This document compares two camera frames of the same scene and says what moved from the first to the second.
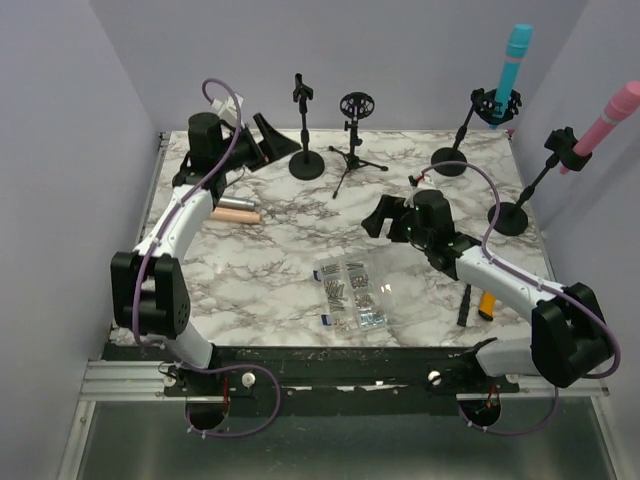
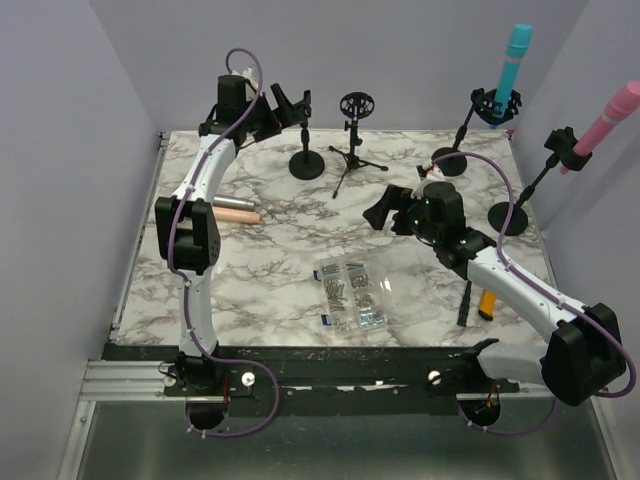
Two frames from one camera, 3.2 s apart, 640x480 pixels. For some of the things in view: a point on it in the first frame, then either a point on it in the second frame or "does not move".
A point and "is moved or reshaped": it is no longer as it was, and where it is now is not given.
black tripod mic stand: (354, 105) does not move
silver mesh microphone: (233, 202) does not move
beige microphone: (227, 215) does not move
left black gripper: (273, 146) to (273, 125)
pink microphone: (620, 108) does not move
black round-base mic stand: (306, 165) is moved or reshaped
